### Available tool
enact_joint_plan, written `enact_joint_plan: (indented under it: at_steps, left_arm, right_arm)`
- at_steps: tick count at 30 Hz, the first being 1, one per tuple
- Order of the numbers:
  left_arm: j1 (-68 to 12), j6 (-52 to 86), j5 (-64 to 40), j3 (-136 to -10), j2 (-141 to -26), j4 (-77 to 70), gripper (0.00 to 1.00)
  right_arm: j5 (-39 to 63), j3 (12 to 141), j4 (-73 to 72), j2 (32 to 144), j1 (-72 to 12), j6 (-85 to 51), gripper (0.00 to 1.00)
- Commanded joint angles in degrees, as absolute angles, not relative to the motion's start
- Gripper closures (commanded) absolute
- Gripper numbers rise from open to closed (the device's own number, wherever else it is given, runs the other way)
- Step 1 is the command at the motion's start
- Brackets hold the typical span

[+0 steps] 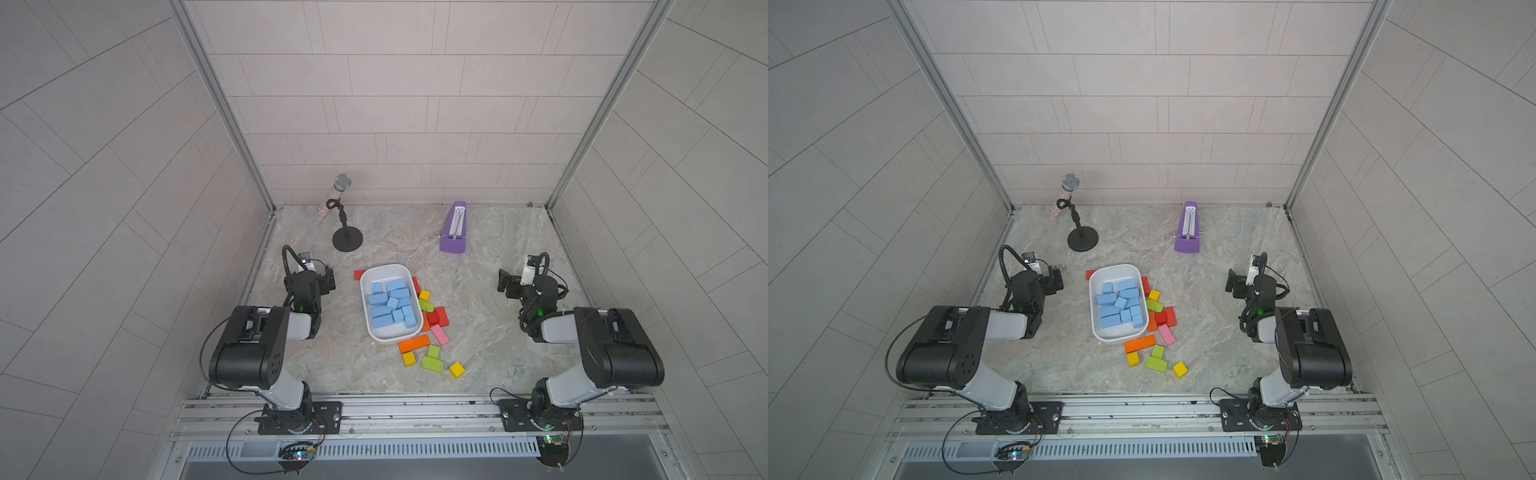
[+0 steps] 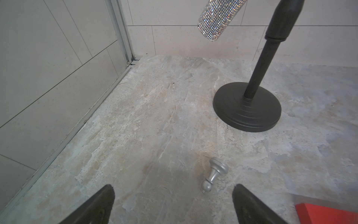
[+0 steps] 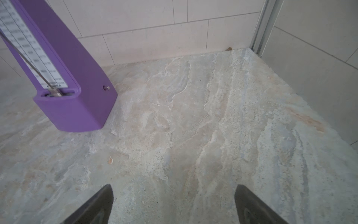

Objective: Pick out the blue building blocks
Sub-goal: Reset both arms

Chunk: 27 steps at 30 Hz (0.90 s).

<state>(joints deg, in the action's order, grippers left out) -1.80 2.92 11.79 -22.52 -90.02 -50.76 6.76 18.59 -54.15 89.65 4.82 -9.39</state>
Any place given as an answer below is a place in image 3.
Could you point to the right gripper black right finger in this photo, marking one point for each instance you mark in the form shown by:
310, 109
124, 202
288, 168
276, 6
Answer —
252, 210

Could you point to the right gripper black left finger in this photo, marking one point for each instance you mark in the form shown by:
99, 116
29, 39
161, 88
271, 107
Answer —
96, 210

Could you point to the purple metronome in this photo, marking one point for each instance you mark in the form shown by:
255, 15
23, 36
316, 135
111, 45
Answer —
72, 89

